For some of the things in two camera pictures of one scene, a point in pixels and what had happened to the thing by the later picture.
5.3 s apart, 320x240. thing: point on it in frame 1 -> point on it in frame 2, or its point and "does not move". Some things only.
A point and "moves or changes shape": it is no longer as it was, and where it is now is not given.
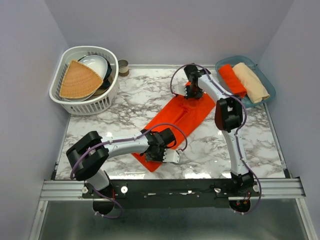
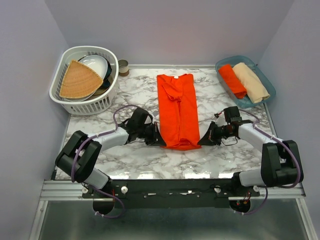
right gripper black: [198, 96] -> [210, 137]
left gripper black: [148, 157] -> [156, 139]
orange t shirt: [183, 115] moves or changes shape
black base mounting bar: [169, 193] does not move
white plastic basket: [99, 101] does not move
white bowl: [96, 62] does not move
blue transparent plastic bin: [241, 76] does not move
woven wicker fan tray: [79, 80] does not move
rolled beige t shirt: [255, 89] does not move
